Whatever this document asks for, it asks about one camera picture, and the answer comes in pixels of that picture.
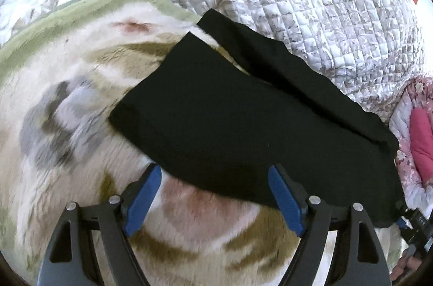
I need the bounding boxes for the black pants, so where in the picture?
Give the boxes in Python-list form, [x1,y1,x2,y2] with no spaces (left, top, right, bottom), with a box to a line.
[109,10,404,227]

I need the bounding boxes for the right hand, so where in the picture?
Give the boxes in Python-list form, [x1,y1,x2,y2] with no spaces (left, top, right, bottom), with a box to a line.
[390,255,422,281]

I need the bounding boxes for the pink floral folded comforter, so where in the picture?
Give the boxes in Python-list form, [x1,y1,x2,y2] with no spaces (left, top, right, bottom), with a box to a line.
[389,77,432,216]

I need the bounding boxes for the magenta pink pillow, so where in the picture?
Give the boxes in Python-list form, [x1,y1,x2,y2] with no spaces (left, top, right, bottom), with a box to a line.
[409,108,432,184]

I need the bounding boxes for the floral plush blanket green border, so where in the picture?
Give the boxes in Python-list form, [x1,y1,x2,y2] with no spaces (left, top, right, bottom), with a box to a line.
[1,0,299,285]

